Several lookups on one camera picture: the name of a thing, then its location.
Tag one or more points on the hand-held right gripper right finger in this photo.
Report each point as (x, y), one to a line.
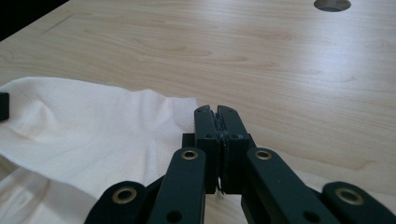
(234, 133)

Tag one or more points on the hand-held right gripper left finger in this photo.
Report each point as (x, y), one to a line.
(206, 133)

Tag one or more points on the pink cloth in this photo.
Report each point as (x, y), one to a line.
(31, 202)
(93, 130)

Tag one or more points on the black round table grommet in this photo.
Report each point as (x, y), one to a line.
(332, 4)

